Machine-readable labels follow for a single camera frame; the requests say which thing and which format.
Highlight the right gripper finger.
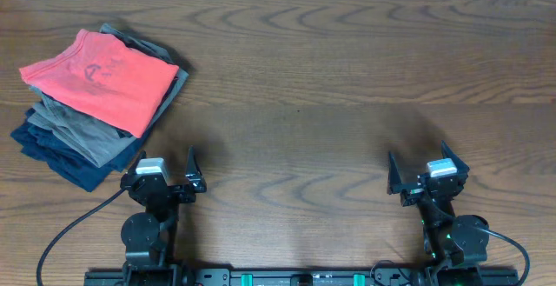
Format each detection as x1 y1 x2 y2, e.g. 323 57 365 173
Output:
387 152 403 194
441 141 470 173

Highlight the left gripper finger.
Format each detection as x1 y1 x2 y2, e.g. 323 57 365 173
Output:
127 150 146 174
185 146 204 184

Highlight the orange soccer t-shirt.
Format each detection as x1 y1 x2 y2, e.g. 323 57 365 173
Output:
19 30 178 137

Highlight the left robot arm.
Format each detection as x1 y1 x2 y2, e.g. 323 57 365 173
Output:
120 148 207 286

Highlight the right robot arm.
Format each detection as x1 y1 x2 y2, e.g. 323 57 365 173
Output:
387 143 489 285

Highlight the grey folded t-shirt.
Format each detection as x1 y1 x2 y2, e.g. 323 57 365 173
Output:
20 23 189 167

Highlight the navy blue folded garment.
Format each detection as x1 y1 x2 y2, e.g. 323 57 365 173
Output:
11 88 150 192

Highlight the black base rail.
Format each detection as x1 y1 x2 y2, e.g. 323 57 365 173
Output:
83 265 519 286

